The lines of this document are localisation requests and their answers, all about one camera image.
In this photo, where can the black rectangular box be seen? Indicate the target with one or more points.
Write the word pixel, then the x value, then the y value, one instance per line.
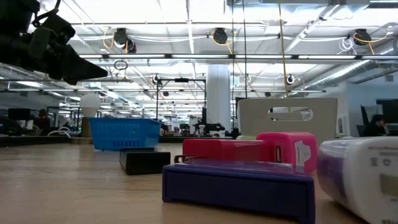
pixel 144 161

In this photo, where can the blue plastic basket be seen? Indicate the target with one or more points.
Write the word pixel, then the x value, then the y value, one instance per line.
pixel 124 133

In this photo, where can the background computer monitor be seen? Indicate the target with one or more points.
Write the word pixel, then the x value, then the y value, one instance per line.
pixel 18 114
pixel 388 112

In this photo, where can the black background rig frame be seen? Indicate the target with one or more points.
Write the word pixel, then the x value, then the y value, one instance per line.
pixel 181 80

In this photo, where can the black aluminium table frame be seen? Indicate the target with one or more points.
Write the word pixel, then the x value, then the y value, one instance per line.
pixel 31 141

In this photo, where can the black background robot arm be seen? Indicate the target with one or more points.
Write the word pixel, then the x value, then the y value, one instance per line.
pixel 208 127

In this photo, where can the white building column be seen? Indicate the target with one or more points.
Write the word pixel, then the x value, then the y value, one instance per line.
pixel 218 99

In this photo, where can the black background chair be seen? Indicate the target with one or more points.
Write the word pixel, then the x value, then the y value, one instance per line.
pixel 363 115

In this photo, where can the white plastic bin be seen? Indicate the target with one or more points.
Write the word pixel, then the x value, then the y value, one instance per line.
pixel 252 121

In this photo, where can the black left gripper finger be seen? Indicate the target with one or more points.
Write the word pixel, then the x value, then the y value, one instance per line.
pixel 77 81
pixel 74 67

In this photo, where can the person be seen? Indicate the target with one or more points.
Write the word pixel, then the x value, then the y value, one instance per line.
pixel 374 127
pixel 42 123

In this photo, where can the dark blue box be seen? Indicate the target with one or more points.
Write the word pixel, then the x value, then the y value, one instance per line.
pixel 236 189

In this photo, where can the red block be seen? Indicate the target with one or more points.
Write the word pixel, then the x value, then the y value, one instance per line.
pixel 217 151

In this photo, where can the pink USB charger cube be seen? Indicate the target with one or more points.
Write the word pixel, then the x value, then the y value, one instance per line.
pixel 280 149

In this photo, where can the silver ceiling air duct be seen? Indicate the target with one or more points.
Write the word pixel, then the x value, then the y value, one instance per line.
pixel 348 72

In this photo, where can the green white charger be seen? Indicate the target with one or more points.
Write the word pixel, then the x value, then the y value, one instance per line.
pixel 245 137

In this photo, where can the small black ceiling reel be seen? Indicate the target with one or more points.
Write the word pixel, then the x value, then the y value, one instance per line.
pixel 290 79
pixel 156 79

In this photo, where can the white purple charger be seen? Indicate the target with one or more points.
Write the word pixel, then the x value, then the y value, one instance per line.
pixel 367 174

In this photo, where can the black ceiling light rail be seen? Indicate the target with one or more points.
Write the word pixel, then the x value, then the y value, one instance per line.
pixel 199 56

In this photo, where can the white bulb lamp wooden base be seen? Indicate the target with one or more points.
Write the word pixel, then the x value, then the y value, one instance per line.
pixel 89 104

